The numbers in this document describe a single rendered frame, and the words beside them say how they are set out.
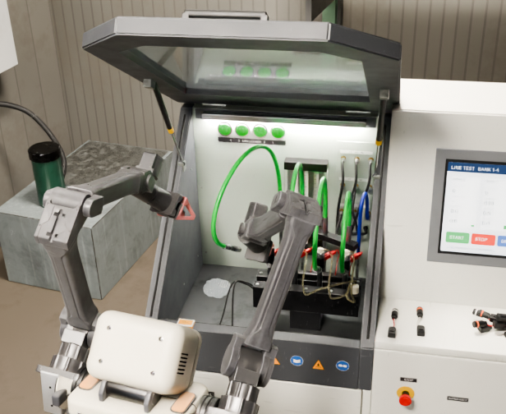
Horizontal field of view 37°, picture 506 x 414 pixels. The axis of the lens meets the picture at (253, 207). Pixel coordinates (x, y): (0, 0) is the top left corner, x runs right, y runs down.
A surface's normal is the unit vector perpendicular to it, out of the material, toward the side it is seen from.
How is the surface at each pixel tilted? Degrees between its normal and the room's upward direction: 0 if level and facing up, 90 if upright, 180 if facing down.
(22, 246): 90
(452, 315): 0
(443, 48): 90
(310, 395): 90
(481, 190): 76
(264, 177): 90
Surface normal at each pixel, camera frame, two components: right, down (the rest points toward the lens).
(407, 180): -0.20, 0.26
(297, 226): 0.17, 0.06
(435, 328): -0.03, -0.88
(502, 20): -0.34, 0.47
